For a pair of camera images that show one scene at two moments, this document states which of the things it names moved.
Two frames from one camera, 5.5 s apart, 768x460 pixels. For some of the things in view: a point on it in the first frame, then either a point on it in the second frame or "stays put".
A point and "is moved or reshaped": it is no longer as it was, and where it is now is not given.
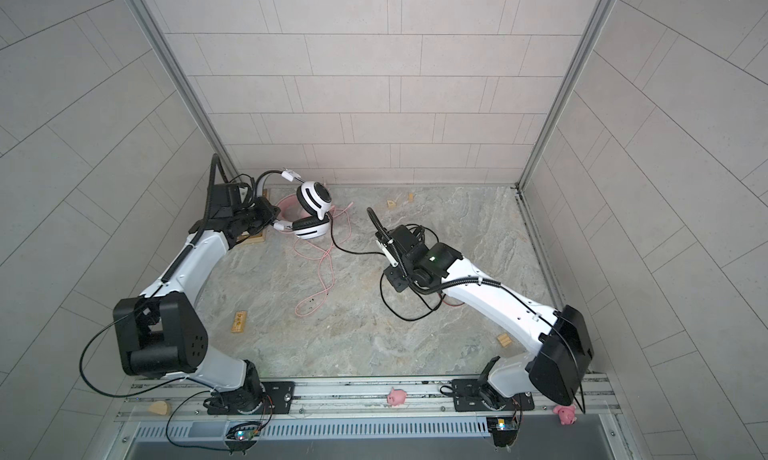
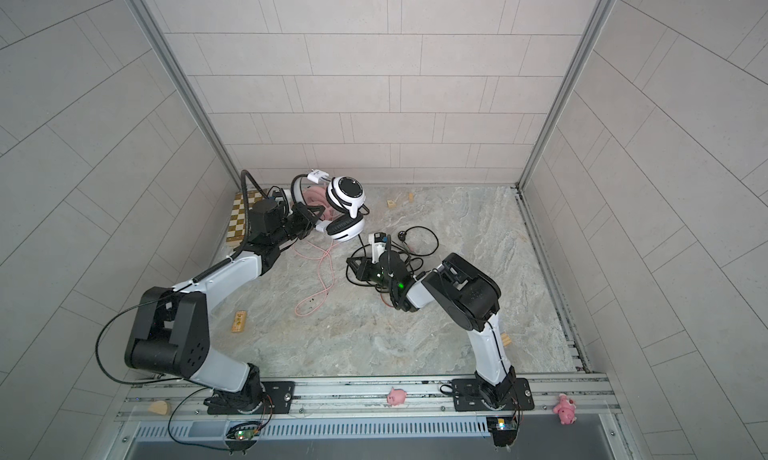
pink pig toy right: [566, 413] stays put
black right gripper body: [400, 274] -> [378, 274]
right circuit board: [504, 429] stays put
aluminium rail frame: [566, 408] stays put
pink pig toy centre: [396, 397] stays put
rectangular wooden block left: [239, 322] stays put
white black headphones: [314, 201] is moved or reshaped
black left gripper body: [255, 218] -> [298, 224]
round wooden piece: [160, 407] stays put
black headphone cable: [388, 304] -> [401, 235]
